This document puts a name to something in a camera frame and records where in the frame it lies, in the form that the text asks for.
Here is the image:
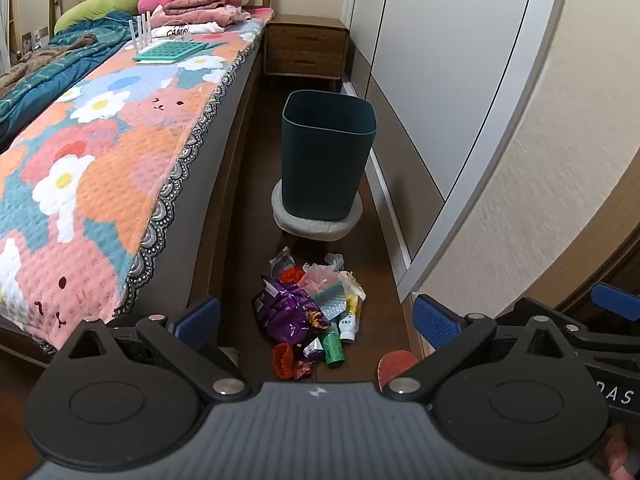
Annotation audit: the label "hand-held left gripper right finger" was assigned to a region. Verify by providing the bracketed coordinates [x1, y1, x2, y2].
[382, 294, 576, 403]

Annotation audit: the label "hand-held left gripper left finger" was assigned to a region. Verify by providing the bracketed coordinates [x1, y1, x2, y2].
[50, 297, 253, 405]

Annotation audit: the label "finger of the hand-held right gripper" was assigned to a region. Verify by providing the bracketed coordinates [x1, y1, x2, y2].
[591, 282, 640, 311]
[500, 299, 640, 361]

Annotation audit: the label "purple snack bag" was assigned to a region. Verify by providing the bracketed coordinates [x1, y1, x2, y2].
[252, 277, 327, 347]

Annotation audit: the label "clear plastic packet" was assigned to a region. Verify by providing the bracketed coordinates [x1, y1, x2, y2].
[270, 247, 302, 279]

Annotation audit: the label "dark teal trash bin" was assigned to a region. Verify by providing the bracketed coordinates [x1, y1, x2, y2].
[281, 89, 377, 222]

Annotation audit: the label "person's right hand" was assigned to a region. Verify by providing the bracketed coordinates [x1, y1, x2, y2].
[605, 424, 640, 480]

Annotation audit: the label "red round pad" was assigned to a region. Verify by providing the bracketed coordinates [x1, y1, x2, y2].
[376, 349, 421, 391]

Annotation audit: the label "wooden bed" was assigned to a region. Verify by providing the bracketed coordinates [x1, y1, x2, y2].
[0, 0, 277, 361]

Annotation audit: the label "white squeeze tube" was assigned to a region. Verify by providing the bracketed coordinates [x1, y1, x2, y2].
[338, 295, 362, 344]

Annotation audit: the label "red paper cup liner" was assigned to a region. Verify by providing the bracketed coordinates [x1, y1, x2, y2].
[272, 342, 296, 380]

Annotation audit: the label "green bottle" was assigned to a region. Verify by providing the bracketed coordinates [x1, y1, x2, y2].
[322, 322, 347, 367]

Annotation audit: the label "silver blister pack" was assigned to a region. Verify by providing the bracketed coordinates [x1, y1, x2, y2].
[315, 282, 349, 319]

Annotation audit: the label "round white stool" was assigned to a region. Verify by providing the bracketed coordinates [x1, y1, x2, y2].
[272, 180, 363, 242]

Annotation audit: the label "bed with patterned cover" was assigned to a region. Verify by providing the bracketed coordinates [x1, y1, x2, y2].
[0, 7, 276, 356]

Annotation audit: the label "white wardrobe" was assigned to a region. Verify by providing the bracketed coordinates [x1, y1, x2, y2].
[341, 0, 576, 306]

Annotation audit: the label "teal grid board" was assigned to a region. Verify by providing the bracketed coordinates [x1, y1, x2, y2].
[132, 40, 209, 65]

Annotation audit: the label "teal quilt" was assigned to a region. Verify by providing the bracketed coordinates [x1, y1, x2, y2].
[0, 10, 132, 147]

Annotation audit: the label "white printed shirt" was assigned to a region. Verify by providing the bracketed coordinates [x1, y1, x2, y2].
[150, 22, 227, 42]

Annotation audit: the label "wooden nightstand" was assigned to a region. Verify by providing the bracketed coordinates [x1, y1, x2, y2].
[263, 15, 350, 92]

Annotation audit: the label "brown cloth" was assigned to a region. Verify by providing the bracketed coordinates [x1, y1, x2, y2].
[0, 32, 99, 99]

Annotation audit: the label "folded pink clothes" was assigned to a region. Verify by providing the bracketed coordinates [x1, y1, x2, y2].
[150, 2, 254, 29]

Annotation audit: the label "green pillow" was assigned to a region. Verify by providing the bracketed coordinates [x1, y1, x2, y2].
[54, 0, 163, 34]

